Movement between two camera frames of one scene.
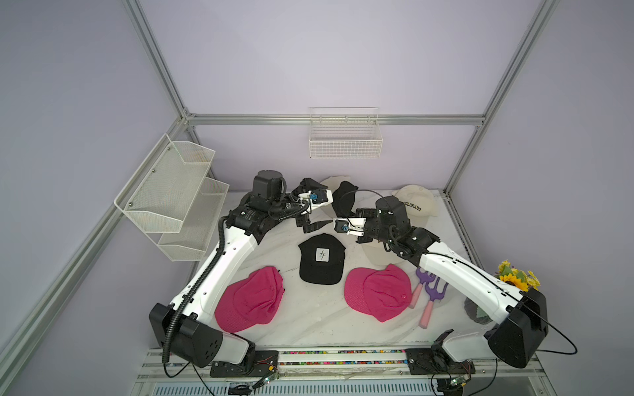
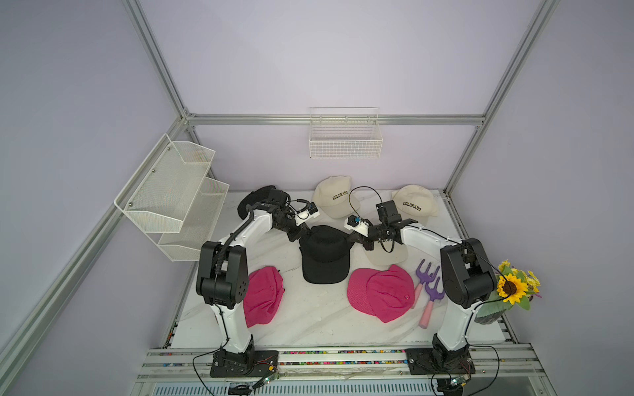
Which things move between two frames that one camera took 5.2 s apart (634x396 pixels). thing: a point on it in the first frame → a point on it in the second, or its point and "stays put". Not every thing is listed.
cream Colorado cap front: (376, 253) stays put
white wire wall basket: (341, 133) stays put
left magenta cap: (251, 302) stays put
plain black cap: (343, 200) → (325, 253)
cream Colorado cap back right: (418, 200) stays put
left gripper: (305, 223) → (300, 231)
